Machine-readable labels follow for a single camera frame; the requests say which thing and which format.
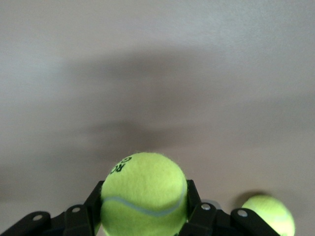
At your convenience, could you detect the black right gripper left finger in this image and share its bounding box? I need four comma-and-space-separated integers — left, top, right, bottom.
0, 180, 104, 236

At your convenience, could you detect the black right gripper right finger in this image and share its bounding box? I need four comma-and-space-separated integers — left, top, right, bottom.
181, 179, 281, 236

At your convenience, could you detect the Wilson print tennis ball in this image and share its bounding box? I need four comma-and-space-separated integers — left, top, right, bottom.
242, 195, 295, 236

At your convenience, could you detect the Roland Garros print tennis ball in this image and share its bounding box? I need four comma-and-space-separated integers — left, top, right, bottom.
100, 151, 188, 236

